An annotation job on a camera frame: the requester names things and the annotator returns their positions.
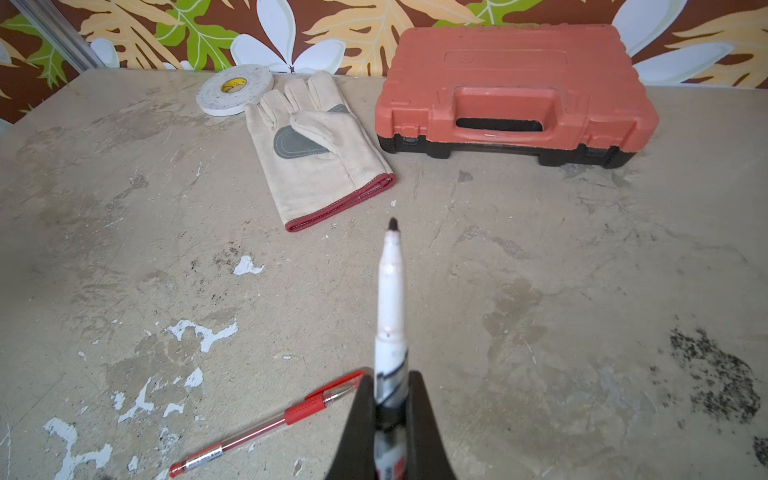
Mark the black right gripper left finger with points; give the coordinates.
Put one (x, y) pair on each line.
(354, 458)

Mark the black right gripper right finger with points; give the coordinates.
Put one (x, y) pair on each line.
(426, 455)

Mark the white marker pen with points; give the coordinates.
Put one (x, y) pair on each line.
(391, 361)

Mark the beige work glove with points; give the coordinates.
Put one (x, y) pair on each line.
(316, 156)

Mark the red plastic tool case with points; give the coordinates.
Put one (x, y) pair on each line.
(567, 94)

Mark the white tape roll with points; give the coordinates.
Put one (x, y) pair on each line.
(229, 91)

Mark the aluminium frame post left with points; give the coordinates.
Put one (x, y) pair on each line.
(55, 28)

